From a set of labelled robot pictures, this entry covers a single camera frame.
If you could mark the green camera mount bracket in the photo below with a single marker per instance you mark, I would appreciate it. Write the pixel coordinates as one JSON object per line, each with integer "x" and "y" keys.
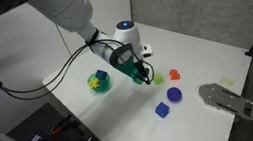
{"x": 125, "y": 67}

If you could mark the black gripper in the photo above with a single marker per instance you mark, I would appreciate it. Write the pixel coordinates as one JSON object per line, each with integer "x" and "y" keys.
{"x": 139, "y": 64}

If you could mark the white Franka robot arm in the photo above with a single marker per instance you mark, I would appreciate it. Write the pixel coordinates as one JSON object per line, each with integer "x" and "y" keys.
{"x": 63, "y": 5}

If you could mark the blue purple ball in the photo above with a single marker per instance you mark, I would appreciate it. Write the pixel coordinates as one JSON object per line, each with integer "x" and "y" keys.
{"x": 174, "y": 94}

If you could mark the yellow star block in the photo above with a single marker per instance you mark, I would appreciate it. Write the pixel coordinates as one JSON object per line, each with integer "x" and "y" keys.
{"x": 94, "y": 82}

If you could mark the green bowl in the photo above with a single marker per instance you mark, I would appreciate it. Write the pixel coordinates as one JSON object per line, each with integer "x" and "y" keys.
{"x": 101, "y": 84}

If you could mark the light green block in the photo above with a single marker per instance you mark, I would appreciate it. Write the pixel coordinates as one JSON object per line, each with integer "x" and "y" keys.
{"x": 158, "y": 78}

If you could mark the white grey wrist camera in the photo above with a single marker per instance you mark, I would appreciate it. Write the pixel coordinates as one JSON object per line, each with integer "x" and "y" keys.
{"x": 146, "y": 49}

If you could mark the orange shaped block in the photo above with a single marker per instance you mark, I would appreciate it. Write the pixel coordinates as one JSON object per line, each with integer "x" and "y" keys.
{"x": 174, "y": 74}

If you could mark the grey metal mounting plate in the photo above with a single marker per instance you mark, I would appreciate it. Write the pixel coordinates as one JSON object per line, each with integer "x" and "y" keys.
{"x": 225, "y": 99}

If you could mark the pale yellow translucent tile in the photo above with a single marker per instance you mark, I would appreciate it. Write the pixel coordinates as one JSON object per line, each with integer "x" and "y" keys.
{"x": 227, "y": 81}

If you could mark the blue cube block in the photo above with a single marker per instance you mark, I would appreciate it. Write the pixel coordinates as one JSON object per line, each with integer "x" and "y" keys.
{"x": 162, "y": 110}
{"x": 101, "y": 74}

